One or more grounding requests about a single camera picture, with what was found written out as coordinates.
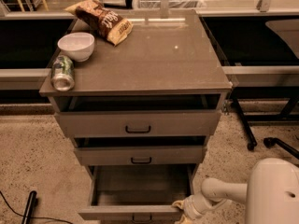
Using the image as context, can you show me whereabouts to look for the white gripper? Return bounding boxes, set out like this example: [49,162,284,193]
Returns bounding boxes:
[172,193,232,224]

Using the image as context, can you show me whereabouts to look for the grey bottom drawer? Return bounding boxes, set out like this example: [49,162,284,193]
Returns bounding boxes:
[78,164,193,224]

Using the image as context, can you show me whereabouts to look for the grey drawer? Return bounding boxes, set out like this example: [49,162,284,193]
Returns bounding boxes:
[78,164,193,224]
[74,146,206,166]
[55,111,221,138]

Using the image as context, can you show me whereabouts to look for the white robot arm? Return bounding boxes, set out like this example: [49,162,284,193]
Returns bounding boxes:
[172,158,299,224]

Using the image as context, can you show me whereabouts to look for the grey middle drawer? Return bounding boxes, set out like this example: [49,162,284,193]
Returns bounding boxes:
[74,146,206,166]

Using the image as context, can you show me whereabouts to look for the grey drawer cabinet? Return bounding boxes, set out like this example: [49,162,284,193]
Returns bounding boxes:
[38,8,234,190]

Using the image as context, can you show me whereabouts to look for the grey top drawer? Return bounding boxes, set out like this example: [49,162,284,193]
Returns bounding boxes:
[55,111,221,138]

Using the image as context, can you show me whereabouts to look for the black office chair base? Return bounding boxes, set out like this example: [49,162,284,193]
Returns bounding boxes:
[263,137,299,160]

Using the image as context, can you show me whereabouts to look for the black stand foot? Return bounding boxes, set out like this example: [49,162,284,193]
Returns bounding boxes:
[21,190,37,224]

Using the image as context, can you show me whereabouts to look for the green soda can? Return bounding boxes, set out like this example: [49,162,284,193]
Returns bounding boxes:
[51,55,75,91]

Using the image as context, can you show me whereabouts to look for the white bowl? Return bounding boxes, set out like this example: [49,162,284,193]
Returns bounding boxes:
[58,32,95,62]

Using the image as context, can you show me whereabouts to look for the brown chip bag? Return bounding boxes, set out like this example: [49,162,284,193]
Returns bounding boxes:
[65,0,133,46]

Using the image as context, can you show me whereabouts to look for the black floor cable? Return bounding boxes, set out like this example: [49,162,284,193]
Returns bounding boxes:
[0,189,75,224]

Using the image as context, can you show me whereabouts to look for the wire mesh basket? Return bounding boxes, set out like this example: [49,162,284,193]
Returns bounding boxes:
[133,0,207,9]

